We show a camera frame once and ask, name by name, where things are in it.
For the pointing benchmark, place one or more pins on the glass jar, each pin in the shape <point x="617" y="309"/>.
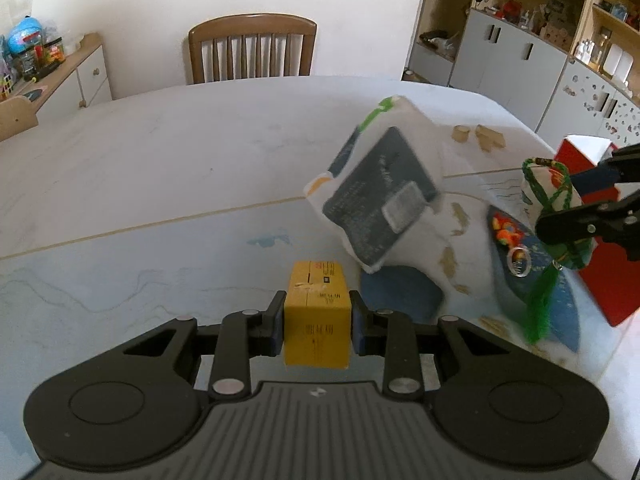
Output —
<point x="603" y="47"/>

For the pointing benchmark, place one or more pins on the dark grey flat box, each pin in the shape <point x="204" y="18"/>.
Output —
<point x="375" y="190"/>

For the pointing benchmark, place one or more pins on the grey door wall cabinet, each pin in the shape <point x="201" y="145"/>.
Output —
<point x="500" y="60"/>

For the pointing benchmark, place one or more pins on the toys on sideboard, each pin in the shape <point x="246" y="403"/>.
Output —
<point x="27" y="35"/>

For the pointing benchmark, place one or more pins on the dark bag on shelf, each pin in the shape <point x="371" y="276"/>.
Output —
<point x="437" y="40"/>

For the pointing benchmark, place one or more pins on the low wooden sideboard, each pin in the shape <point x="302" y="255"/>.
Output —
<point x="60" y="85"/>

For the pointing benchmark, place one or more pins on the white plastic bag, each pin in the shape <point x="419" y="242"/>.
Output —
<point x="395" y="110"/>

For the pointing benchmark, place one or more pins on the green embroidered sachet with tassel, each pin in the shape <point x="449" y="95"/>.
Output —
<point x="537" y="187"/>

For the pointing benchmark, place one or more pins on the small wooden block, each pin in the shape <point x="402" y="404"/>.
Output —
<point x="494" y="142"/>
<point x="483" y="130"/>

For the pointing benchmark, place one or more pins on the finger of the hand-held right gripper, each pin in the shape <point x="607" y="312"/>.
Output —
<point x="575" y="222"/>
<point x="595" y="180"/>

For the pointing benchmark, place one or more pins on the white storage container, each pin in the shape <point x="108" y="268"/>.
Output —
<point x="617" y="62"/>

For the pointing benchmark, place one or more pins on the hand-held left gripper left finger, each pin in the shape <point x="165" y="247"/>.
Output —
<point x="276" y="325"/>

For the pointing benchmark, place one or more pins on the red cardboard box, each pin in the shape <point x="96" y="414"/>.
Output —
<point x="610" y="280"/>

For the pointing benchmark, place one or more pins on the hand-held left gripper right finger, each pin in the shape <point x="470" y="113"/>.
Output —
<point x="357" y="330"/>

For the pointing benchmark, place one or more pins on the yellow cardboard box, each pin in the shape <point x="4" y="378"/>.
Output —
<point x="317" y="325"/>

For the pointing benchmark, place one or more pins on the wooden dining chair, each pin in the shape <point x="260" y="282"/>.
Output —
<point x="250" y="25"/>

